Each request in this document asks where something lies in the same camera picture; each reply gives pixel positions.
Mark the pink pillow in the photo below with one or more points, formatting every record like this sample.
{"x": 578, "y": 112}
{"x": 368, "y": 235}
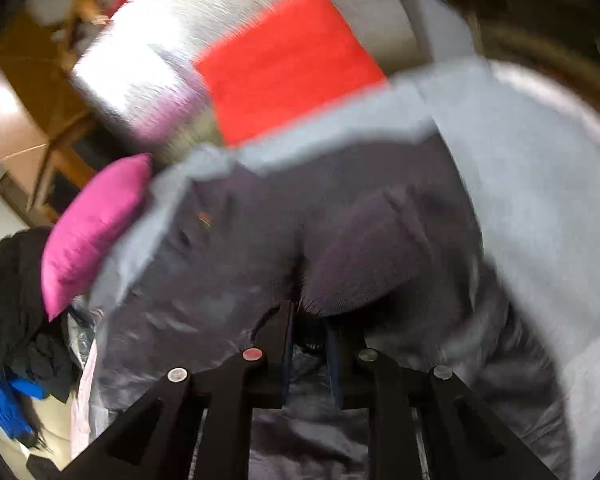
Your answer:
{"x": 85, "y": 232}

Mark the dark grey puffer jacket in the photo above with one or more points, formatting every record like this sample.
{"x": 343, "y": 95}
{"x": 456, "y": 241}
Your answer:
{"x": 378, "y": 238}

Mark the wooden cabinet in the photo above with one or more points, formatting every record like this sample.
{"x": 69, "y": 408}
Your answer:
{"x": 41, "y": 115}

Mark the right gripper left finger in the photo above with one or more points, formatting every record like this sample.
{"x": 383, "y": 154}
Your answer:
{"x": 273, "y": 336}

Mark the light grey bed sheet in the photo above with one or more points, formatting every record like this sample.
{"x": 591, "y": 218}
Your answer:
{"x": 530, "y": 168}

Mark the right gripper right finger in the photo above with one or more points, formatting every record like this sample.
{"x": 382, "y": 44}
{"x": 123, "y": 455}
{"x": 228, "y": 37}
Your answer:
{"x": 350, "y": 378}

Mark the blue garment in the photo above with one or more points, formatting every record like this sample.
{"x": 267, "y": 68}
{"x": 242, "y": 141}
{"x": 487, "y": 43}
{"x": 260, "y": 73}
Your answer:
{"x": 13, "y": 421}

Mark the black clothes pile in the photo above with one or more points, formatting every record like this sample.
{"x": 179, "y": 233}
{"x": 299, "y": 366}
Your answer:
{"x": 31, "y": 345}

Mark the wooden railing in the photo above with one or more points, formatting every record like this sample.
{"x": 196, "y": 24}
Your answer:
{"x": 90, "y": 12}

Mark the silver foil insulation mat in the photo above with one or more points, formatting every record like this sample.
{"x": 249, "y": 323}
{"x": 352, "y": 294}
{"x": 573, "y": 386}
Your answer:
{"x": 139, "y": 77}

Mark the red pillow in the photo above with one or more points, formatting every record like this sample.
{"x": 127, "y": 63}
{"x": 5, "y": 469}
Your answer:
{"x": 292, "y": 58}

